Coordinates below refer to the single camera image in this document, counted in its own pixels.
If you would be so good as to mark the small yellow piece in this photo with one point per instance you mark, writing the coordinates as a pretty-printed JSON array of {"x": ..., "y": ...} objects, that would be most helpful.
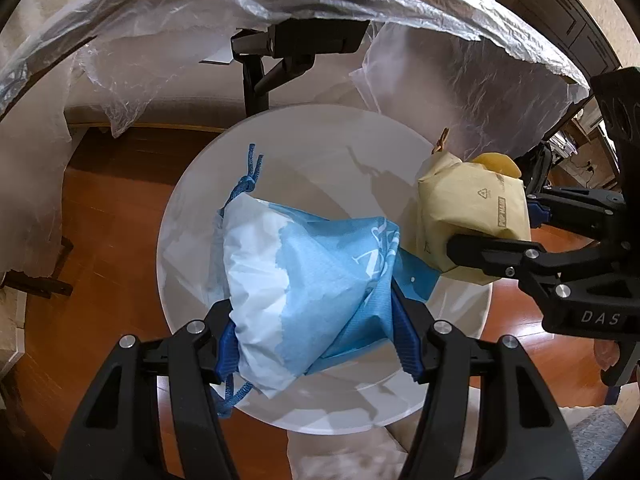
[{"x": 495, "y": 164}]

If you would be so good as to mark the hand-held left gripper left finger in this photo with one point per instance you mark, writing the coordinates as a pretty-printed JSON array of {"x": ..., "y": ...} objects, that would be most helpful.
[{"x": 227, "y": 352}]

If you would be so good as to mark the clear plastic table cover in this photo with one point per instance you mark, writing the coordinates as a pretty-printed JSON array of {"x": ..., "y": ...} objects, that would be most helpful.
[{"x": 175, "y": 35}]

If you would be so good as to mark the dark wooden cabinet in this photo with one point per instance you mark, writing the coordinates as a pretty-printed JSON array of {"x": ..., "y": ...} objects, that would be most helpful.
[{"x": 565, "y": 10}]

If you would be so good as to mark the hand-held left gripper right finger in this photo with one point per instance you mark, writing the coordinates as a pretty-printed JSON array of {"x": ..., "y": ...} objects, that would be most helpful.
[{"x": 407, "y": 345}]

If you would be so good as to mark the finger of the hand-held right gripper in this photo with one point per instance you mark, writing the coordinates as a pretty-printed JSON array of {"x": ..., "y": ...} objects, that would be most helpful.
[
  {"x": 490, "y": 252},
  {"x": 537, "y": 212}
]

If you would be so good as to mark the white round bin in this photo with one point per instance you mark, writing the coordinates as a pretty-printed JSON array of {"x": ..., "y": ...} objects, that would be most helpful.
[{"x": 310, "y": 160}]

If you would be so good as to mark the beige curtain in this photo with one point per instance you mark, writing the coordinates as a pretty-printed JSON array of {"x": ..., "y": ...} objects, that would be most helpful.
[{"x": 30, "y": 185}]

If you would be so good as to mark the grey patterned rug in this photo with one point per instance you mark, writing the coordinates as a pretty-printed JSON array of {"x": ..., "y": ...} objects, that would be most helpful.
[{"x": 595, "y": 435}]

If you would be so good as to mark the white plastic bag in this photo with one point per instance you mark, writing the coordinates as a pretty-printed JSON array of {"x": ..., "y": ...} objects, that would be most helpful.
[{"x": 345, "y": 452}]

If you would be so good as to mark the tan paper package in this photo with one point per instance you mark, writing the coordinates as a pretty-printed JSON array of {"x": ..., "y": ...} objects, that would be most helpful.
[{"x": 470, "y": 205}]

